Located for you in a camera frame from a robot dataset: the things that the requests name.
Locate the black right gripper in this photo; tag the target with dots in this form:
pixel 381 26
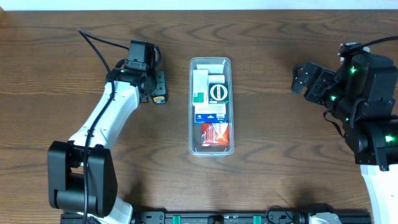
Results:
pixel 313 80

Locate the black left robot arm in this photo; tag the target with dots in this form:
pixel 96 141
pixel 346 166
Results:
pixel 81 174

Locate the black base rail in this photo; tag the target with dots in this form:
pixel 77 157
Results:
pixel 313 213

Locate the dark Woods syrup bottle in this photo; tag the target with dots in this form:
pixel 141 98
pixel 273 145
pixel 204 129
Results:
pixel 159 99

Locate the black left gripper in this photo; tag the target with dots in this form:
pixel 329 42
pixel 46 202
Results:
pixel 159 83

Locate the red Panadol box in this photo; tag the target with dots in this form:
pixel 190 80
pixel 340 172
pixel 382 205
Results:
pixel 214 134

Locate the clear plastic container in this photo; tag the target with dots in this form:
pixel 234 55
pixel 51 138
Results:
pixel 219 71

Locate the blue Kool Fever box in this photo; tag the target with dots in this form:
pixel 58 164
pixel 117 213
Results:
pixel 212 113

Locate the green Zam-Buk box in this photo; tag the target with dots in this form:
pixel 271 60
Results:
pixel 218 93

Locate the white green medicine box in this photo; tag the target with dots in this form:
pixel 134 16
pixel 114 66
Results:
pixel 200 87

